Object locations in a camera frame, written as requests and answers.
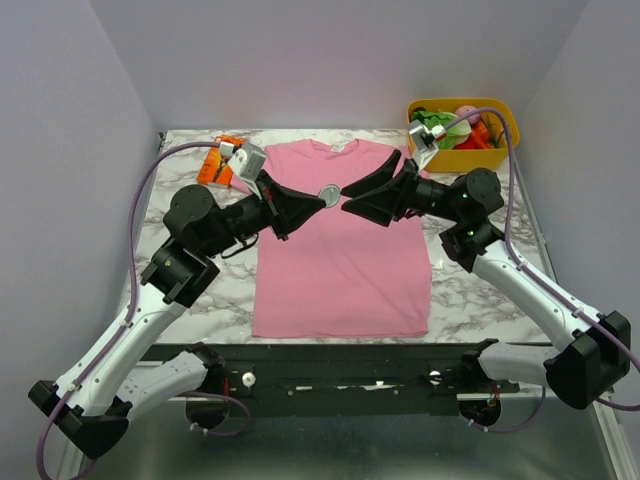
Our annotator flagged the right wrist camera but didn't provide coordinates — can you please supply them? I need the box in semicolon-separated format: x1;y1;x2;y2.
408;120;447;170

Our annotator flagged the round colourful brooch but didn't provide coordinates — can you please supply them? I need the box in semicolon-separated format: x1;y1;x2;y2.
318;184;341;208

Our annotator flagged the orange razor box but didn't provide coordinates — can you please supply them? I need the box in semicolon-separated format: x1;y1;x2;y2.
196;135;244;189

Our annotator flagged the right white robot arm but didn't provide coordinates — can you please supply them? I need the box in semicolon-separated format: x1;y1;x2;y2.
341;151;631;409

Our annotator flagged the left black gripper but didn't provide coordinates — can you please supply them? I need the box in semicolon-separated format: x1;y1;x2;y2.
201;169;327;259

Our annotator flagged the green toy lettuce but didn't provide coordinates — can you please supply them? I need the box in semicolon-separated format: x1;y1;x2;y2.
409;109;472;150

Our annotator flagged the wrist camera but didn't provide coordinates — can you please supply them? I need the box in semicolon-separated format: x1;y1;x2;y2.
219;141;266;197
408;120;447;170

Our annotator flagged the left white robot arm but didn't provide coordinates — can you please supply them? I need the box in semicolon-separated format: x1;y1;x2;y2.
28;172;326;460

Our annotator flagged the orange toy carrot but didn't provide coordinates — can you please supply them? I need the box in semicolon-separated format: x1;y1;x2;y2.
470;120;495;149

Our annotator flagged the pink t-shirt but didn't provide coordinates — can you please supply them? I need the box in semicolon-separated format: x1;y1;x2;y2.
253;139;432;339

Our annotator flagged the red toy pepper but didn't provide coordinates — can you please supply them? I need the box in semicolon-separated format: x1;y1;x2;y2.
454;136;490;150

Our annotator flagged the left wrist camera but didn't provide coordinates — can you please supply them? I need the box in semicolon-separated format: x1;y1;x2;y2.
219;141;266;197

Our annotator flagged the yellow plastic bin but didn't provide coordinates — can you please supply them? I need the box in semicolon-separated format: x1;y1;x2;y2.
407;97;520;173

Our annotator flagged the black base frame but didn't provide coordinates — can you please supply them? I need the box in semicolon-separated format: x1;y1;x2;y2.
139;342;521;419

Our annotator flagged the pink toy ball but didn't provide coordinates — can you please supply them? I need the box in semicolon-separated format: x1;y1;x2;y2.
454;105;481;126

